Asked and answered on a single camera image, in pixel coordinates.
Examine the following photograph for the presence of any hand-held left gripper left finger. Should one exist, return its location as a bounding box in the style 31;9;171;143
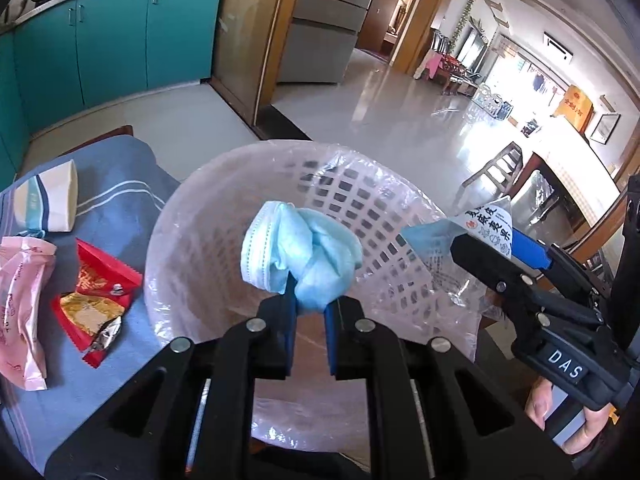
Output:
44;292;301;480

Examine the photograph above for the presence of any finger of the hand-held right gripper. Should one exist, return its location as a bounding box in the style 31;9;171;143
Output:
450;234;603;343
510;229;613;306

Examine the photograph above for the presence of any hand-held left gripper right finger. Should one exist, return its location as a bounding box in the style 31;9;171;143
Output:
324;296;576;480

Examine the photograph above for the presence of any white and blue printed wrapper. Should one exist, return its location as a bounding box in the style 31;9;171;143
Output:
402;195;516;321

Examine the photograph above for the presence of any clear plastic bag liner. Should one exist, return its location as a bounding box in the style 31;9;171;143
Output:
144;139;493;458

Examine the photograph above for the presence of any blue face mask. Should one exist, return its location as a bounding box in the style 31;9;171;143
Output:
240;201;365;316

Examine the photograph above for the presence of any person's right hand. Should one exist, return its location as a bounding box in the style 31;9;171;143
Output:
525;377;623;456

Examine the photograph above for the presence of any wooden dining table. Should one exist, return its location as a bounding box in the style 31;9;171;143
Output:
505;120;631;261

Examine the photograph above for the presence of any wooden stool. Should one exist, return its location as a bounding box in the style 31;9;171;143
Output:
460;141;523;196

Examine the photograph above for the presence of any orange cardboard box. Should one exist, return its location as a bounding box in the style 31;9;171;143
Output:
552;85;593;133

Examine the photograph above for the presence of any crate of bottles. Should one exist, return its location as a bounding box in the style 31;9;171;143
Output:
472;85;513;121

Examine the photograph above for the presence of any red foil wrapper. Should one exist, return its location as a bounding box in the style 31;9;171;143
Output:
51;238;143;368

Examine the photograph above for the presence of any pink hanging cloth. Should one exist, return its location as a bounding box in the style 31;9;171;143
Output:
417;52;443;81

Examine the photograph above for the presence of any flat screen television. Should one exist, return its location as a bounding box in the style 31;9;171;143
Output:
457;25;488;68

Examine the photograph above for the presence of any blue striped tablecloth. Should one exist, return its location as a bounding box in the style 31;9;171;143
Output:
0;135;181;476

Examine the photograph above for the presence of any green leaf garland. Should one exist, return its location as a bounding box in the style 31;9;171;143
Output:
447;0;481;53

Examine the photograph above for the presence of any pink printed snack packet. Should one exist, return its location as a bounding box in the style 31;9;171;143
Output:
0;235;57;392

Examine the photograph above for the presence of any striped paper cup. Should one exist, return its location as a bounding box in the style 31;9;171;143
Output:
12;159;79;233

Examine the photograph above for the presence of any grey refrigerator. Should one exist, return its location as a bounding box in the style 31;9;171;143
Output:
276;0;383;85

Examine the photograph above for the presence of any wood-framed glass sliding door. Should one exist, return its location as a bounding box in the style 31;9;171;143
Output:
212;0;308;128

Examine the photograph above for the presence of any teal kitchen cabinet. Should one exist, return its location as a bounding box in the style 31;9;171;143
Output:
0;0;226;176

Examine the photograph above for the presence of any framed wall picture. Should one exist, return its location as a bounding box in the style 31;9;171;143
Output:
589;112;621;143

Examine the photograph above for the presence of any white wall air conditioner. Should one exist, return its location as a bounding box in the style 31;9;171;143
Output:
542;32;573;63

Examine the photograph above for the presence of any wooden doorway frame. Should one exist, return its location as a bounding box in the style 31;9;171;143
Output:
357;0;463;73

